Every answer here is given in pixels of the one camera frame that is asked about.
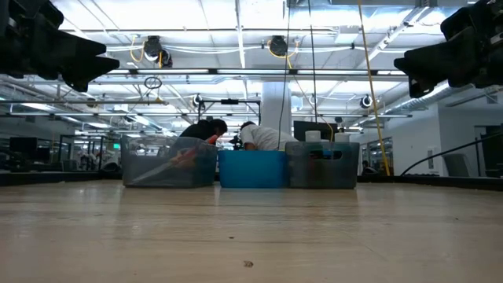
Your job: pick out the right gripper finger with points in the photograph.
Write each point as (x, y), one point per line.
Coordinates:
(463, 23)
(432, 67)

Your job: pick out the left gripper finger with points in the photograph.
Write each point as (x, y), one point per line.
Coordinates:
(90, 70)
(82, 47)

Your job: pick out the grey translucent plastic bin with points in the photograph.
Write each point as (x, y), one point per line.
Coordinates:
(298, 177)
(133, 173)

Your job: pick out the black monitor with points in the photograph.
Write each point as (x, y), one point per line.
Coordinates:
(328, 129)
(23, 147)

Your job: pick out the person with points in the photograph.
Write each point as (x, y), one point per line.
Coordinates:
(263, 137)
(200, 131)

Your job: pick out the blue plastic bin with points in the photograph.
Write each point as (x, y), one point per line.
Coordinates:
(251, 169)

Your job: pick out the small brown crumb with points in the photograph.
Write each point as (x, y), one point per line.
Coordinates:
(248, 263)

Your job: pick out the white wall-mounted box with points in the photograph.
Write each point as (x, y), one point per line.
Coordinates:
(434, 161)

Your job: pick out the black aluminium table frame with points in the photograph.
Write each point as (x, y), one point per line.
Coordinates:
(59, 177)

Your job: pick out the black camera rig frame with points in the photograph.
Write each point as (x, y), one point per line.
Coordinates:
(230, 101)

